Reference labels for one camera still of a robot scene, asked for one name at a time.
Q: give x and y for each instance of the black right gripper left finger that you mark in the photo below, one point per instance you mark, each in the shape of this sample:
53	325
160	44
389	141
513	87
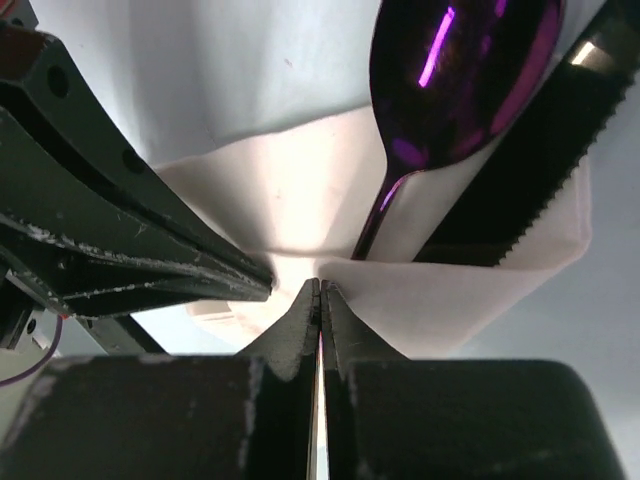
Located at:
245	416

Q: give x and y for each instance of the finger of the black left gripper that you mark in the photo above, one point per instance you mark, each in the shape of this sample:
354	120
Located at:
76	279
66	168

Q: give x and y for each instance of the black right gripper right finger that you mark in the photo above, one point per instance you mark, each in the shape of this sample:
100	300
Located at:
390	417

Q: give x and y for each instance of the white paper napkin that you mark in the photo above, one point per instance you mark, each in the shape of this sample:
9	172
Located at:
297	199

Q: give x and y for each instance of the black plastic knife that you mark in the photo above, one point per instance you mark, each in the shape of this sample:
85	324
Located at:
543	147

